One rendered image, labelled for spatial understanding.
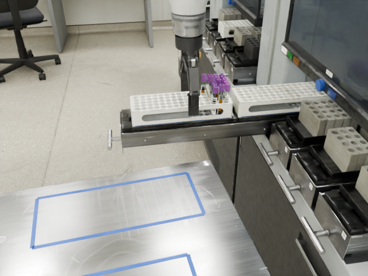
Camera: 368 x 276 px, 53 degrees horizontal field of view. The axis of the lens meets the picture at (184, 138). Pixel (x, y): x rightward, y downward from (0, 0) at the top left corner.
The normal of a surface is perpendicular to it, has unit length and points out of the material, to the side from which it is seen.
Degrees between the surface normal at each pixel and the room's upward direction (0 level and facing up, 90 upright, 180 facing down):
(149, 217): 0
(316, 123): 90
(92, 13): 90
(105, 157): 0
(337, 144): 90
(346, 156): 90
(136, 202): 0
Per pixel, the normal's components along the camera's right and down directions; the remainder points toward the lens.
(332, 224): -0.99, 0.09
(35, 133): 0.00, -0.83
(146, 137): 0.16, 0.55
